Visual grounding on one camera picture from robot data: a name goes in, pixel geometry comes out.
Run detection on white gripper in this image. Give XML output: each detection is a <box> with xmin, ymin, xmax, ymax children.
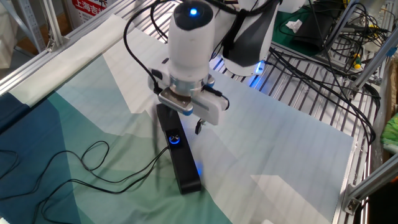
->
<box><xmin>147</xmin><ymin>62</ymin><xmax>230</xmax><ymax>136</ymax></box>

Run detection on black bar speaker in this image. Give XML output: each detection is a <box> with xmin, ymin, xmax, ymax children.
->
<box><xmin>155</xmin><ymin>103</ymin><xmax>202</xmax><ymax>195</ymax></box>

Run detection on teal and white patterned cloth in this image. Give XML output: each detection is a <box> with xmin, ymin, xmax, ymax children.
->
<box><xmin>0</xmin><ymin>14</ymin><xmax>355</xmax><ymax>224</ymax></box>

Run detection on green mat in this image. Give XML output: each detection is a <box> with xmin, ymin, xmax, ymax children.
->
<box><xmin>270</xmin><ymin>0</ymin><xmax>346</xmax><ymax>58</ymax></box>

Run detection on white crumpled tissue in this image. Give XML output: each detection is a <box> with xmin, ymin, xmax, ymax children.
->
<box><xmin>285</xmin><ymin>19</ymin><xmax>304</xmax><ymax>34</ymax></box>

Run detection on black flat case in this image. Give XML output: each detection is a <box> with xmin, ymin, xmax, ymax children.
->
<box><xmin>292</xmin><ymin>12</ymin><xmax>336</xmax><ymax>52</ymax></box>

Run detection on red and white sign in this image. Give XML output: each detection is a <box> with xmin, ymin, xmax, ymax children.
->
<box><xmin>67</xmin><ymin>0</ymin><xmax>109</xmax><ymax>24</ymax></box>

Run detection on yellow green screwdriver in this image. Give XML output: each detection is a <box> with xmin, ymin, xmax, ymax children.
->
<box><xmin>351</xmin><ymin>52</ymin><xmax>363</xmax><ymax>70</ymax></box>

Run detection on green bag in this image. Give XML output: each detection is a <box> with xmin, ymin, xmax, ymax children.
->
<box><xmin>381</xmin><ymin>113</ymin><xmax>398</xmax><ymax>155</ymax></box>

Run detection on grey perforated shelf upright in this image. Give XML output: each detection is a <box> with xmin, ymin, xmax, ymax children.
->
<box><xmin>17</xmin><ymin>0</ymin><xmax>47</xmax><ymax>53</ymax></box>

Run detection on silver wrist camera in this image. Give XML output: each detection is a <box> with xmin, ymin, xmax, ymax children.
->
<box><xmin>157</xmin><ymin>88</ymin><xmax>194</xmax><ymax>117</ymax></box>

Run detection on black camera cable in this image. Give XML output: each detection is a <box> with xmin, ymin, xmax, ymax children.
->
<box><xmin>123</xmin><ymin>0</ymin><xmax>231</xmax><ymax>111</ymax></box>

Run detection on thin black speaker cable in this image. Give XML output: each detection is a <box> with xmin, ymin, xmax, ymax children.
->
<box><xmin>0</xmin><ymin>140</ymin><xmax>170</xmax><ymax>224</ymax></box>

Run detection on black cable bundle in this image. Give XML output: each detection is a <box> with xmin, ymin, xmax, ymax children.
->
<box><xmin>264</xmin><ymin>0</ymin><xmax>382</xmax><ymax>147</ymax></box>

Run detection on aluminium table side rail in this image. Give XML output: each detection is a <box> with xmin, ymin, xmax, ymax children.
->
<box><xmin>0</xmin><ymin>0</ymin><xmax>137</xmax><ymax>96</ymax></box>

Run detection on aluminium frame post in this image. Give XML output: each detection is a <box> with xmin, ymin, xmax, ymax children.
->
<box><xmin>341</xmin><ymin>154</ymin><xmax>398</xmax><ymax>216</ymax></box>
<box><xmin>42</xmin><ymin>0</ymin><xmax>72</xmax><ymax>52</ymax></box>
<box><xmin>349</xmin><ymin>32</ymin><xmax>398</xmax><ymax>91</ymax></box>

